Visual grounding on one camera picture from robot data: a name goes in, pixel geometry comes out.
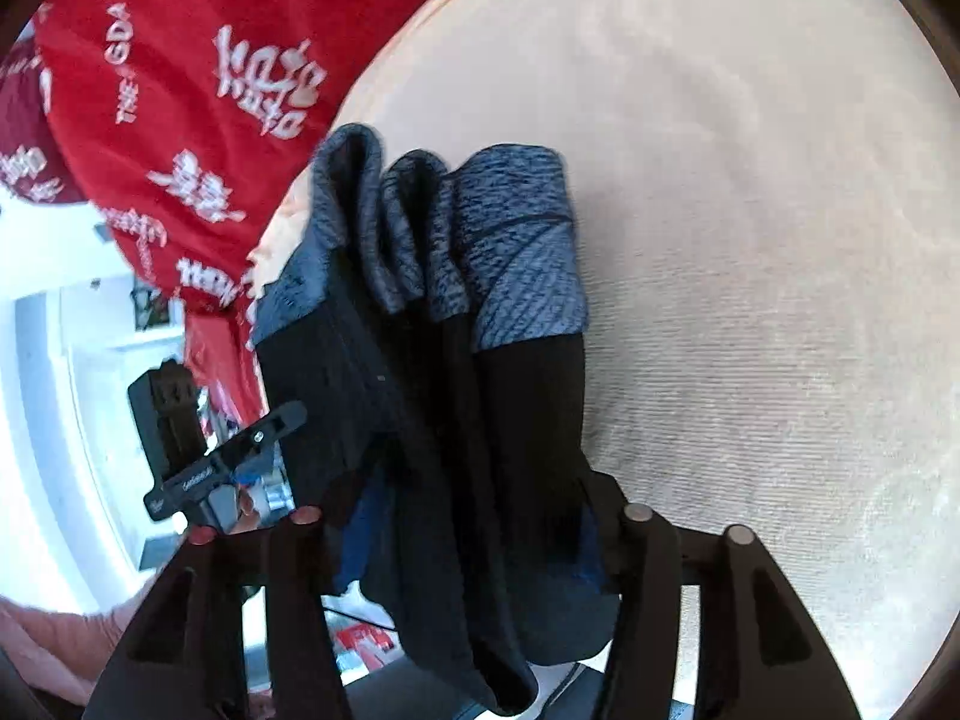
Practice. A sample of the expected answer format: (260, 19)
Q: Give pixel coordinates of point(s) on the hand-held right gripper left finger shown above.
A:
(300, 577)

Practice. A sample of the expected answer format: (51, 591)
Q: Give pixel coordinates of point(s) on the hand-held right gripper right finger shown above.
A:
(652, 577)

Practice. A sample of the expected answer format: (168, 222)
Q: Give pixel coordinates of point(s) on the black pants grey waistband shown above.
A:
(510, 405)

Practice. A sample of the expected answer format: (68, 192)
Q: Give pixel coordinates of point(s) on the person's left forearm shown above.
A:
(60, 645)

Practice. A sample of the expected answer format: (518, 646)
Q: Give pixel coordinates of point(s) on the person's left hand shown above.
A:
(245, 514)

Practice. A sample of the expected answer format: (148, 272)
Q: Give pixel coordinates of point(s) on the red white box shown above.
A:
(367, 641)

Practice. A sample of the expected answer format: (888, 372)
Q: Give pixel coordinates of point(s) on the cream bed sheet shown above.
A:
(750, 240)

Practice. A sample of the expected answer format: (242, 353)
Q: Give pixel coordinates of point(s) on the red printed blanket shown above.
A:
(187, 52)

